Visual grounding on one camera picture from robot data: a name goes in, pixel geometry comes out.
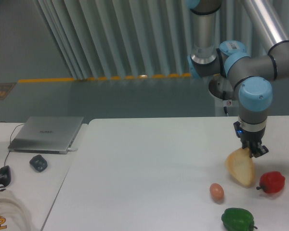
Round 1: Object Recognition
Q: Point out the black pedestal cable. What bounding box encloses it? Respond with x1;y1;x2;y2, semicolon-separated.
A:
222;90;230;117

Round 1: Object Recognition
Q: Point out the black laptop cable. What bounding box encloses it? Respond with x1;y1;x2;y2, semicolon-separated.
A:
0;121;26;143

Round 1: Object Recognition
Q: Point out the green bell pepper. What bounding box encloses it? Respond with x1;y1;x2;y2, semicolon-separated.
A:
221;207;258;231

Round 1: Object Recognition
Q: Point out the silver closed laptop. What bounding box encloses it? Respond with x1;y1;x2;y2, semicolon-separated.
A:
8;116;84;154

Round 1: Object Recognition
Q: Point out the triangular bread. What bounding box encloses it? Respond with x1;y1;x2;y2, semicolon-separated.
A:
225;147;255;187

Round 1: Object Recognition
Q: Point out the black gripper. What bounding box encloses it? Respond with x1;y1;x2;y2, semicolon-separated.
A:
234;121;269;158

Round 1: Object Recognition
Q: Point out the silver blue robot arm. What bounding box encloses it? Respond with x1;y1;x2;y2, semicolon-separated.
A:
186;0;289;157

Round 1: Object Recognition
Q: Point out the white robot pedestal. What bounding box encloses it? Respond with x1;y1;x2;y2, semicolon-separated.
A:
209;75;238;116

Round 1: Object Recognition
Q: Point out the brown egg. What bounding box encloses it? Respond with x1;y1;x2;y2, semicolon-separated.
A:
210;183;224;201

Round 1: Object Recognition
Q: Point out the black computer mouse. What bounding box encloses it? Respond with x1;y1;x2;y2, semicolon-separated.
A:
0;166;12;187

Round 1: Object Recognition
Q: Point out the black power adapter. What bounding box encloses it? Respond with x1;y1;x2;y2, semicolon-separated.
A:
29;154;48;172

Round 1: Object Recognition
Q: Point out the red bell pepper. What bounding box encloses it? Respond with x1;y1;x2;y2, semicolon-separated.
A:
256;171;285;194

